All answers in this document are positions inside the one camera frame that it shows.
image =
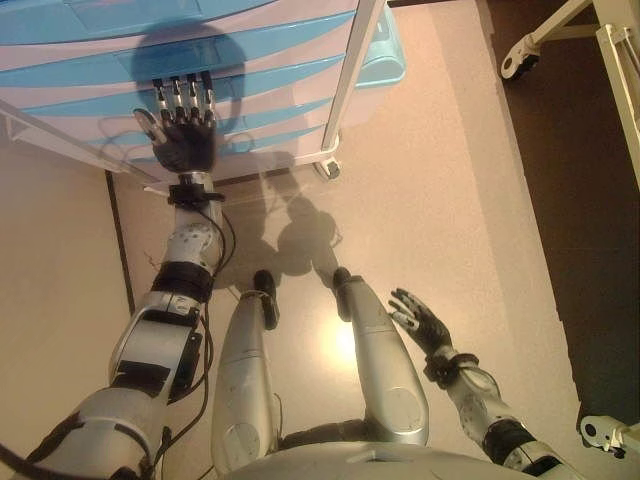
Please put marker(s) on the silver left robot leg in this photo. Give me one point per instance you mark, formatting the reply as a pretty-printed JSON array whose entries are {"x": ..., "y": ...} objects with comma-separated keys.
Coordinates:
[{"x": 245, "y": 370}]

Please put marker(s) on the grey cart caster wheel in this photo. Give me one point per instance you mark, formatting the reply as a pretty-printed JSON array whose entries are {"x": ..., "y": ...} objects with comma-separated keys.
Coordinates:
[{"x": 328, "y": 166}]

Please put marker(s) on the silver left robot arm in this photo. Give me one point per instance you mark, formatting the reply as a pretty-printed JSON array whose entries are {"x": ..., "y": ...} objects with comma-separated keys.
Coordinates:
[{"x": 150, "y": 340}]

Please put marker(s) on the silver robot leg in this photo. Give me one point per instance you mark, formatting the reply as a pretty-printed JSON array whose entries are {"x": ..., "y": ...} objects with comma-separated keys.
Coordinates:
[
  {"x": 385, "y": 360},
  {"x": 245, "y": 370}
]

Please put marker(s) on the silver right robot leg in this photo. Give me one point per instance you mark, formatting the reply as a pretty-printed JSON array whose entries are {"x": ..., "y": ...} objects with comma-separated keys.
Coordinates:
[{"x": 385, "y": 360}]

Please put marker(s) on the white medical cart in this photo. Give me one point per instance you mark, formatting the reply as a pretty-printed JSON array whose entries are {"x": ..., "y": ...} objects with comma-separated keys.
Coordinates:
[{"x": 300, "y": 85}]

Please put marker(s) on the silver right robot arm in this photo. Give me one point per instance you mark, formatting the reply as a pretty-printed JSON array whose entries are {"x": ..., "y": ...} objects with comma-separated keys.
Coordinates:
[{"x": 480, "y": 405}]

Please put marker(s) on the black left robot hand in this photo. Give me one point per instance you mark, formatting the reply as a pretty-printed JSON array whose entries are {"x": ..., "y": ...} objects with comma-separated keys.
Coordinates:
[{"x": 185, "y": 145}]

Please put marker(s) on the white bed caster wheel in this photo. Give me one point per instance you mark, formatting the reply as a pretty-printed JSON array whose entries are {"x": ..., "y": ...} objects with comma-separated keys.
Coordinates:
[
  {"x": 517, "y": 60},
  {"x": 600, "y": 435}
]

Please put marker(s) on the grey robot torso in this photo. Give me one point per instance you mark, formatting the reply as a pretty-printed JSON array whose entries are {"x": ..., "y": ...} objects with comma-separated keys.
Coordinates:
[{"x": 375, "y": 465}]

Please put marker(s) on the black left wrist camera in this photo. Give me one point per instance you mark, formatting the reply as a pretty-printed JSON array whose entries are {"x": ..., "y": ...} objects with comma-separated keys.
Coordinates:
[{"x": 192, "y": 194}]

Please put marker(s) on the blue front cart drawer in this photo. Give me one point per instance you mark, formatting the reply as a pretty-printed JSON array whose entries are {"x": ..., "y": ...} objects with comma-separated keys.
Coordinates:
[
  {"x": 280, "y": 140},
  {"x": 280, "y": 30},
  {"x": 280, "y": 112},
  {"x": 280, "y": 67},
  {"x": 300, "y": 4}
]

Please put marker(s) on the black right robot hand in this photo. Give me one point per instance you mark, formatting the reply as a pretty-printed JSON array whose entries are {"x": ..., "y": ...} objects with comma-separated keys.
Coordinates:
[{"x": 430, "y": 330}]

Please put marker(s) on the light blue lid waste bin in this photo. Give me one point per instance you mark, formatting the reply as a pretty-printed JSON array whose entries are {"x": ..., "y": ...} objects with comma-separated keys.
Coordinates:
[{"x": 382, "y": 55}]

